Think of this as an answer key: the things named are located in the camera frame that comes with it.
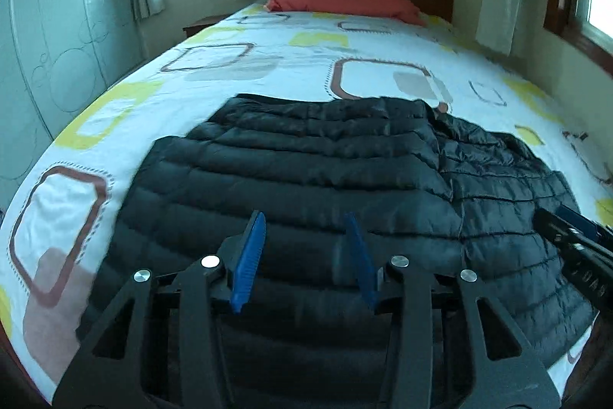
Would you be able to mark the black quilted puffer jacket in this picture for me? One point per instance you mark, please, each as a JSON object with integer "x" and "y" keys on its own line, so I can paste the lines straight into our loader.
{"x": 311, "y": 160}

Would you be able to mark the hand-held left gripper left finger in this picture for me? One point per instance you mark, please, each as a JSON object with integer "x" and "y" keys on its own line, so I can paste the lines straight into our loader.
{"x": 249, "y": 265}

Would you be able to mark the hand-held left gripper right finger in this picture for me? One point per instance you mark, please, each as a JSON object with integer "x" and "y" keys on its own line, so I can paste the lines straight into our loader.
{"x": 361, "y": 265}

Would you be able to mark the pink pillow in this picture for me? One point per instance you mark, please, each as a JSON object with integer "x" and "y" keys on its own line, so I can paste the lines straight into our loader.
{"x": 345, "y": 1}

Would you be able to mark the bed with patterned sheet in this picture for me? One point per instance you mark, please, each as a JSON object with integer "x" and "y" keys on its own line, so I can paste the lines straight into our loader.
{"x": 287, "y": 69}

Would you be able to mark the wooden nightstand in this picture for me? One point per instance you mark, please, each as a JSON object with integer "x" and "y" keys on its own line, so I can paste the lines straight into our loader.
{"x": 201, "y": 25}

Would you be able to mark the frosted glass sliding wardrobe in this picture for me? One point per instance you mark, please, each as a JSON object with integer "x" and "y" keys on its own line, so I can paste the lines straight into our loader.
{"x": 48, "y": 30}

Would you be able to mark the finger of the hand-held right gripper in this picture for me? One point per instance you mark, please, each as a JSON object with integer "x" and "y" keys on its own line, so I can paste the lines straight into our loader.
{"x": 550, "y": 222}
{"x": 577, "y": 219}

